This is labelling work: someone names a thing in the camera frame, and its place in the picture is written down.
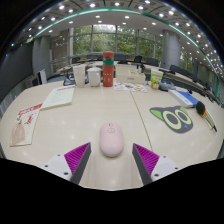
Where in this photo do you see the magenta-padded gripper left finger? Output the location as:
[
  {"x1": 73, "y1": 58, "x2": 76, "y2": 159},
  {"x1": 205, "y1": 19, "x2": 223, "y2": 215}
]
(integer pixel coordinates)
[{"x1": 42, "y1": 141, "x2": 92, "y2": 186}]

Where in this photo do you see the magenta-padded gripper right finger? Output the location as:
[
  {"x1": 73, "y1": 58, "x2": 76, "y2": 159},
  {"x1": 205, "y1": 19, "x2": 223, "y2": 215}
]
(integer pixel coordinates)
[{"x1": 131, "y1": 142, "x2": 183, "y2": 186}]

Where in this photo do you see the pink computer mouse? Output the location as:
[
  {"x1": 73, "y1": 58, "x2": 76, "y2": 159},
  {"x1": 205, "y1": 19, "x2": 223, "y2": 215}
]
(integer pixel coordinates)
[{"x1": 98, "y1": 122, "x2": 125, "y2": 158}]

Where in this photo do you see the cat-shaped grey green mouse pad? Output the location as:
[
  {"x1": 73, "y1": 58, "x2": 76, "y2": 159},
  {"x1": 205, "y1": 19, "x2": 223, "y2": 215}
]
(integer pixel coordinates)
[{"x1": 149, "y1": 105, "x2": 194, "y2": 135}]

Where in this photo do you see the red and white leaflet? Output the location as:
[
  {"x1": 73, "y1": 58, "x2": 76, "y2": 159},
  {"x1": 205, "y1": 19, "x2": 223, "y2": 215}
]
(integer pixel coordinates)
[{"x1": 9, "y1": 103, "x2": 44, "y2": 148}]

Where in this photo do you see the pale green booklet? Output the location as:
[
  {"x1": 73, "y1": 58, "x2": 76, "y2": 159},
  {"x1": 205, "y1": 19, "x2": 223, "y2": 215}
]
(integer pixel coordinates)
[{"x1": 39, "y1": 84, "x2": 77, "y2": 111}]

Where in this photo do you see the blue and white book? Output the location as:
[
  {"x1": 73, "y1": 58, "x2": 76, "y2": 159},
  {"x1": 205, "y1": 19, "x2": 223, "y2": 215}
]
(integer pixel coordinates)
[{"x1": 168, "y1": 89, "x2": 200, "y2": 109}]

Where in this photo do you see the black handheld microphone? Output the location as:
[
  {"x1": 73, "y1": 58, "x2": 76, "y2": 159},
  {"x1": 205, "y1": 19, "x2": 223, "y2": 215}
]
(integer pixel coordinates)
[{"x1": 195, "y1": 100, "x2": 218, "y2": 133}]

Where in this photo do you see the colourful printed flyer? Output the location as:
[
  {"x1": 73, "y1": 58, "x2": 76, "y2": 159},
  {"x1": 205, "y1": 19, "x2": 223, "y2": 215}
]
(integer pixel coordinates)
[{"x1": 113, "y1": 82, "x2": 148, "y2": 93}]

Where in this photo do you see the black desk microphone unit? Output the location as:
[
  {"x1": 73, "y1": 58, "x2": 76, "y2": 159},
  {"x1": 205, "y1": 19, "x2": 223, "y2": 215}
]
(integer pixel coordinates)
[
  {"x1": 159, "y1": 82, "x2": 177, "y2": 92},
  {"x1": 62, "y1": 69, "x2": 76, "y2": 87}
]

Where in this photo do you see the white lined notepad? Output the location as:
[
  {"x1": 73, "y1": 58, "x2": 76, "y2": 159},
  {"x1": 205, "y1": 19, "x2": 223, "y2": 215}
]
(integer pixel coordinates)
[{"x1": 203, "y1": 109, "x2": 218, "y2": 131}]

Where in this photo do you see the printed paper cup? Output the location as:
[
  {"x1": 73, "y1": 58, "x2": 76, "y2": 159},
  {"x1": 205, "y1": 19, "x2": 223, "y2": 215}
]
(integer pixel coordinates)
[{"x1": 149, "y1": 68, "x2": 164, "y2": 90}]

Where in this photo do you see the white lidded mug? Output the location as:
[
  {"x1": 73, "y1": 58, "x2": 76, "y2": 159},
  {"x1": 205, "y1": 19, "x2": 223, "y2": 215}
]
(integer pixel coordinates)
[{"x1": 86, "y1": 66, "x2": 102, "y2": 88}]

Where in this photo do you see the white cardboard box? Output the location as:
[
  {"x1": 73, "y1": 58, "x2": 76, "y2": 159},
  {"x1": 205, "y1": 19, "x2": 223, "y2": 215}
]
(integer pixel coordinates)
[{"x1": 114, "y1": 63, "x2": 147, "y2": 85}]

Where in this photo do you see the red drink bottle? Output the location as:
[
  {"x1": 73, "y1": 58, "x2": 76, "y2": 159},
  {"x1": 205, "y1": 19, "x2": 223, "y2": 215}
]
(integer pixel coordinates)
[{"x1": 102, "y1": 50, "x2": 115, "y2": 88}]

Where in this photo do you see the group of office chairs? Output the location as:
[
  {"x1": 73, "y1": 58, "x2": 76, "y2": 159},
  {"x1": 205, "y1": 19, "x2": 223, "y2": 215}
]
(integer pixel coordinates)
[{"x1": 71, "y1": 53, "x2": 222, "y2": 102}]

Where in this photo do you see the group of ceiling lights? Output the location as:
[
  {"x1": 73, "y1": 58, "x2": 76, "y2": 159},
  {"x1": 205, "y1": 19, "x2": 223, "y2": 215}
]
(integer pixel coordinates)
[{"x1": 9, "y1": 0, "x2": 224, "y2": 78}]

